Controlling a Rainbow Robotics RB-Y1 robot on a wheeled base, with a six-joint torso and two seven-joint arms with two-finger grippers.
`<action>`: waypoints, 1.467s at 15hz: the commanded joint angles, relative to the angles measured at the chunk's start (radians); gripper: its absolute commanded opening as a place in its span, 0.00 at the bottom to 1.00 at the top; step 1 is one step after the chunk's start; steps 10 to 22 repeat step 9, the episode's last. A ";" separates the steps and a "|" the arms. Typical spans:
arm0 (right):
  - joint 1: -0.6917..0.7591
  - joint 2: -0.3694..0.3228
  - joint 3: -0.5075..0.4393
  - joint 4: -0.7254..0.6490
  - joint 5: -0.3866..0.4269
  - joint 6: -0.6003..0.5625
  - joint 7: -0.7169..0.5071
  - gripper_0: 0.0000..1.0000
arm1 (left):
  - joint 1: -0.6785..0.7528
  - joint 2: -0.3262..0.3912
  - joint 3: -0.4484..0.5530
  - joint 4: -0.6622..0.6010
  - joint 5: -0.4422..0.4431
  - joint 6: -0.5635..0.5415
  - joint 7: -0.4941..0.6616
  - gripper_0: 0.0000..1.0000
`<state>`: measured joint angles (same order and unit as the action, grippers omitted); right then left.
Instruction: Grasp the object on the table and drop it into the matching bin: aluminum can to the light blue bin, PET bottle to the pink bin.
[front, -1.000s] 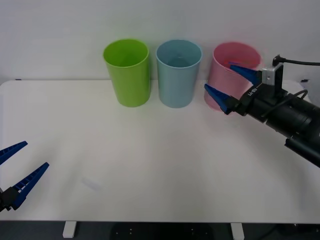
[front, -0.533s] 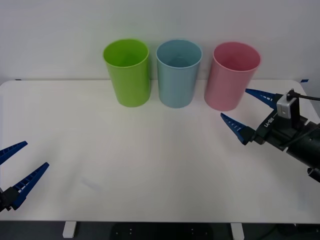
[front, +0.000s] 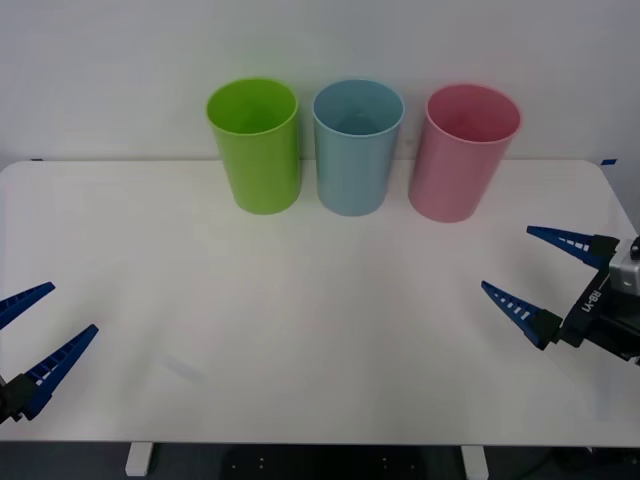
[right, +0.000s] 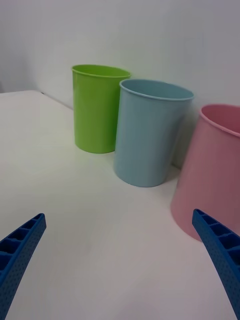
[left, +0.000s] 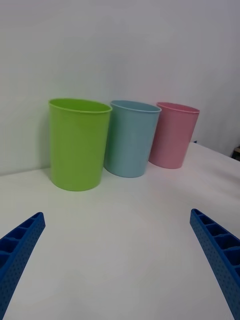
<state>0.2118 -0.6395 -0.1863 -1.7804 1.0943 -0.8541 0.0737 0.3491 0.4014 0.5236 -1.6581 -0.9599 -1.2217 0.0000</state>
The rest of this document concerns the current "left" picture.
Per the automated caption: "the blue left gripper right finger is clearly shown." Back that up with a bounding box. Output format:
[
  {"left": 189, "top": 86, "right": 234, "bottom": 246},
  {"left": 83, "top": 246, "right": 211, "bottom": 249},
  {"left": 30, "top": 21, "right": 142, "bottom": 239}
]
[{"left": 189, "top": 208, "right": 240, "bottom": 320}]

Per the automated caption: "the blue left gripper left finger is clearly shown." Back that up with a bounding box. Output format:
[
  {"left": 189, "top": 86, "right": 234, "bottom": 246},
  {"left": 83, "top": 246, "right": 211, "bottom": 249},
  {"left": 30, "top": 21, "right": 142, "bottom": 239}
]
[{"left": 0, "top": 211, "right": 47, "bottom": 320}]

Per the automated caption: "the green plastic bin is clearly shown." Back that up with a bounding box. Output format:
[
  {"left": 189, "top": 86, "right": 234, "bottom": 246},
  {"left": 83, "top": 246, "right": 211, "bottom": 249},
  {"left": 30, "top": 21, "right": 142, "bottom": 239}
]
[{"left": 47, "top": 97, "right": 113, "bottom": 192}]

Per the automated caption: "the pink plastic bin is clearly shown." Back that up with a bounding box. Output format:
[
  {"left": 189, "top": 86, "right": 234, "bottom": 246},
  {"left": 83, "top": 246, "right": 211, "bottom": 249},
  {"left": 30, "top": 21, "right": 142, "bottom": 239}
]
[{"left": 148, "top": 101, "right": 201, "bottom": 170}]

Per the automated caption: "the pale blue plastic bin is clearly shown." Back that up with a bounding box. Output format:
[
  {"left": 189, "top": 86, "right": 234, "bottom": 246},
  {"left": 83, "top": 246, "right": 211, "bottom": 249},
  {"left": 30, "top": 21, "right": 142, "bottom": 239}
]
[{"left": 103, "top": 99, "right": 162, "bottom": 179}]

